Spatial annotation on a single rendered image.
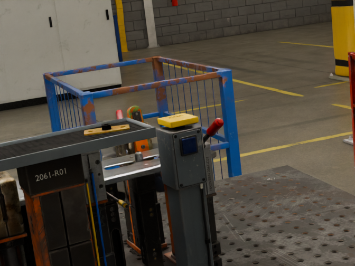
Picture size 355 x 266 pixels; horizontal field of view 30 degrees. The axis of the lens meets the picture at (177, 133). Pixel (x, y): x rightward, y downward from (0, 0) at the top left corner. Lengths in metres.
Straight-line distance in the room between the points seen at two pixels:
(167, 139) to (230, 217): 0.83
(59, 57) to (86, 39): 0.46
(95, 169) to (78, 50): 8.07
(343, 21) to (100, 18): 3.32
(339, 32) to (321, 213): 6.59
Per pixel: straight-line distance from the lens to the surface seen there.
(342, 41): 8.49
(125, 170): 1.55
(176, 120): 1.25
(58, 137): 1.24
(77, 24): 9.39
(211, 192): 1.49
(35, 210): 1.17
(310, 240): 1.83
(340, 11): 8.46
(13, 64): 9.28
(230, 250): 1.80
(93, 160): 1.35
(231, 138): 3.50
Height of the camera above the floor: 1.41
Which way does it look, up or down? 13 degrees down
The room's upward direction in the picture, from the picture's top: 7 degrees counter-clockwise
